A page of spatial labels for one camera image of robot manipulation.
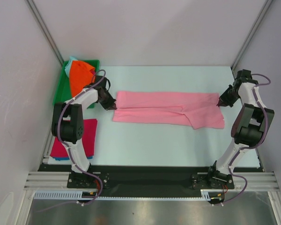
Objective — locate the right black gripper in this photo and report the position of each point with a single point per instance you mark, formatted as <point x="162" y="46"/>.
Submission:
<point x="226" y="98"/>

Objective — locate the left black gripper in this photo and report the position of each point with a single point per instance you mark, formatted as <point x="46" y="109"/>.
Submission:
<point x="111" y="105"/>

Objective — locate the pink t shirt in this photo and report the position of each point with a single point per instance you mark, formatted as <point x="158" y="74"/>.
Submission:
<point x="197" y="110"/>

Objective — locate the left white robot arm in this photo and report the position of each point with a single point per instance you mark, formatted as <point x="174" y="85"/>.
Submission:
<point x="67" y="119"/>

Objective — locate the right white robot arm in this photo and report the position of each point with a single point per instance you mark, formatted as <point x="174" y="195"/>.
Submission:
<point x="252" y="123"/>

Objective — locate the orange t shirt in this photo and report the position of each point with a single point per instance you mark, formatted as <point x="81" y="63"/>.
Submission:
<point x="81" y="74"/>

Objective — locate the green plastic bin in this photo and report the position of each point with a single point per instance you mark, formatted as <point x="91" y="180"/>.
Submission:
<point x="63" y="92"/>

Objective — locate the folded blue t shirt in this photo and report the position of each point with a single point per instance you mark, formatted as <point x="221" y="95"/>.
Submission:
<point x="67" y="158"/>

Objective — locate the light blue t shirt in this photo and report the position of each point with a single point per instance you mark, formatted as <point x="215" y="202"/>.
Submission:
<point x="68" y="65"/>

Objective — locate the folded magenta t shirt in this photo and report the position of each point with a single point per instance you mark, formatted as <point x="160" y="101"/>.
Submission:
<point x="88" y="140"/>

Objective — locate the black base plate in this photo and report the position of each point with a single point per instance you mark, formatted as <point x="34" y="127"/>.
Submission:
<point x="145" y="181"/>

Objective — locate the slotted cable duct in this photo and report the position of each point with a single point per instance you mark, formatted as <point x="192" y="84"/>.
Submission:
<point x="83" y="196"/>

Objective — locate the aluminium frame rail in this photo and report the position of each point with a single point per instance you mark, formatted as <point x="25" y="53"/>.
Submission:
<point x="257" y="181"/>

